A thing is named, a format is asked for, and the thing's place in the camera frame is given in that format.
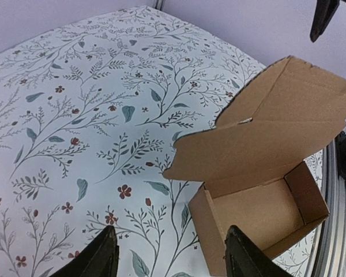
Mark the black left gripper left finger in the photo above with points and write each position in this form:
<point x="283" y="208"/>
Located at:
<point x="99" y="259"/>

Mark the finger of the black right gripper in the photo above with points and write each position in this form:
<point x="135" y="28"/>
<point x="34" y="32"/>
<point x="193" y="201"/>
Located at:
<point x="324" y="11"/>

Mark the right aluminium frame post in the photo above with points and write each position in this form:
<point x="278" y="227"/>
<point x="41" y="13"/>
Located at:
<point x="159" y="4"/>

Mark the brown cardboard box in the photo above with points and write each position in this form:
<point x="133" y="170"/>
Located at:
<point x="251" y="165"/>

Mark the aluminium front rail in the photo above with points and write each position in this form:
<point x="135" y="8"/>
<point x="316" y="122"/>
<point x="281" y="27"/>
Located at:
<point x="328" y="254"/>

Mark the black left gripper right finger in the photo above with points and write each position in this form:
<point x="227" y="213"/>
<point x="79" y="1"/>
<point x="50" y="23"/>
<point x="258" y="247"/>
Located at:
<point x="244" y="259"/>

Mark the floral patterned table mat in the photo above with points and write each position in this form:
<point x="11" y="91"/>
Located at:
<point x="89" y="113"/>

